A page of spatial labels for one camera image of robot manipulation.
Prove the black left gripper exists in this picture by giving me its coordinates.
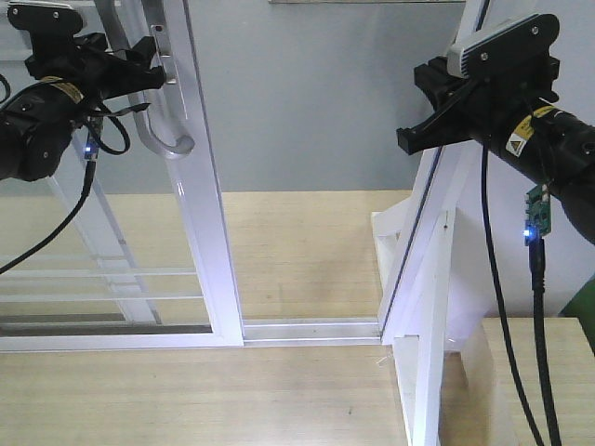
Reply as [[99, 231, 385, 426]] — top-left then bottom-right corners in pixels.
[[25, 28, 165, 102]]

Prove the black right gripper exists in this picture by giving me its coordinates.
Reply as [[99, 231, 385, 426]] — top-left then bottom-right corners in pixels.
[[396, 51, 560, 158]]

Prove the grey metal door handle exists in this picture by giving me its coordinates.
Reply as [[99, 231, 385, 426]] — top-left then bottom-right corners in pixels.
[[95, 1, 194, 160]]

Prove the white framed sliding glass door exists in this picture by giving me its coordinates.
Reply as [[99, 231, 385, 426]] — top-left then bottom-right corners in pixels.
[[1, 1, 244, 352]]

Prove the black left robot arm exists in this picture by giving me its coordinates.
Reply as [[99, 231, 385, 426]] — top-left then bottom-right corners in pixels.
[[1, 31, 165, 181]]

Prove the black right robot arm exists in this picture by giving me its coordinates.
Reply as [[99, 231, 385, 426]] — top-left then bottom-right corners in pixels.
[[397, 53, 594, 242]]

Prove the white fixed glass door panel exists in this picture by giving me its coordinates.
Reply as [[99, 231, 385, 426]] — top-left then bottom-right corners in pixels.
[[0, 46, 164, 326]]

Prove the aluminium door floor track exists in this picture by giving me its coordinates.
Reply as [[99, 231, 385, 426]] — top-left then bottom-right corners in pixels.
[[244, 317, 381, 348]]

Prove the green right circuit board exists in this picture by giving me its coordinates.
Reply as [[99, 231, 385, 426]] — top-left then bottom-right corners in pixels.
[[523, 184, 551, 246]]

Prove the light wooden base platform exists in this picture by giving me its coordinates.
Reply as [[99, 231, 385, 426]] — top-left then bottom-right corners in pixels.
[[1, 190, 407, 445]]

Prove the green cushion bag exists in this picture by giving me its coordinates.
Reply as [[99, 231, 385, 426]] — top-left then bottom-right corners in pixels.
[[562, 277, 594, 320]]

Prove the light wooden box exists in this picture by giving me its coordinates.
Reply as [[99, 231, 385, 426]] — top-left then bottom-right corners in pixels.
[[461, 318, 594, 445]]

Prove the black right thin cable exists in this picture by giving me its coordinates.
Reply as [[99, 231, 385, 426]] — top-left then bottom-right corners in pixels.
[[479, 143, 547, 446]]

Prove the white door jamb frame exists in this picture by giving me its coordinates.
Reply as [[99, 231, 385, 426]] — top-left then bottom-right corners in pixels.
[[373, 141, 481, 345]]

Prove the black left cable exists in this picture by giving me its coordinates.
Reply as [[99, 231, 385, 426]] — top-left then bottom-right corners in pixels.
[[0, 101, 152, 276]]

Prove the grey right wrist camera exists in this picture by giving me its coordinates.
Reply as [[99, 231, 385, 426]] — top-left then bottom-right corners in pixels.
[[446, 13, 560, 79]]

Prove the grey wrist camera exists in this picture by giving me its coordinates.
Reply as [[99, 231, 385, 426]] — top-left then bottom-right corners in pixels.
[[446, 13, 560, 79], [7, 1, 86, 35]]

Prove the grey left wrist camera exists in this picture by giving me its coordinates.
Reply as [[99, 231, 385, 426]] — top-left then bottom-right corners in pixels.
[[7, 1, 86, 35]]

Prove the black right usb cable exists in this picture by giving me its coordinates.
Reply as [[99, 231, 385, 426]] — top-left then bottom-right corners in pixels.
[[527, 236, 563, 446]]

